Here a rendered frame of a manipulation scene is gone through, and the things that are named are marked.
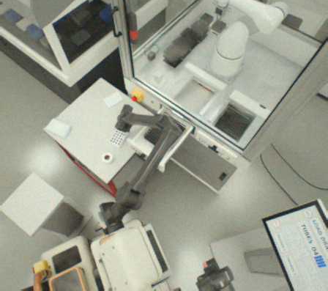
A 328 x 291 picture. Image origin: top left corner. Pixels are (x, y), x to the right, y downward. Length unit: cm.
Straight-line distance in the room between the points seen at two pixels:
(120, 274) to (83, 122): 117
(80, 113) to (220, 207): 145
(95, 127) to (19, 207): 68
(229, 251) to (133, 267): 151
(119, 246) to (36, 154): 195
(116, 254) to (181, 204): 149
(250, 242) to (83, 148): 157
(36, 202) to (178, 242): 121
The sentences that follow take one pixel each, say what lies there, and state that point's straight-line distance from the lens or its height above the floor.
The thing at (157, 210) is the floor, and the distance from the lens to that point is 245.
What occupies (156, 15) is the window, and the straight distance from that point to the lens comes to 128.
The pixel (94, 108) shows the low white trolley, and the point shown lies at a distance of 199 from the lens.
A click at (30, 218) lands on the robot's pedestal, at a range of 184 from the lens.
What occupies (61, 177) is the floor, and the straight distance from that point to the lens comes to 268.
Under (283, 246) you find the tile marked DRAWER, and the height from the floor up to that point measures 101.
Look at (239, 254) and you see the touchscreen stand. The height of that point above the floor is 4.
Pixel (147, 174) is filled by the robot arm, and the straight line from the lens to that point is 117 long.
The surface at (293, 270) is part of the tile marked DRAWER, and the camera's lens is 156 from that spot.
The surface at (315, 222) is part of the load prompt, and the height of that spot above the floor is 116.
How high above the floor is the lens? 242
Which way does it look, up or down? 62 degrees down
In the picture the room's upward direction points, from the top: 4 degrees clockwise
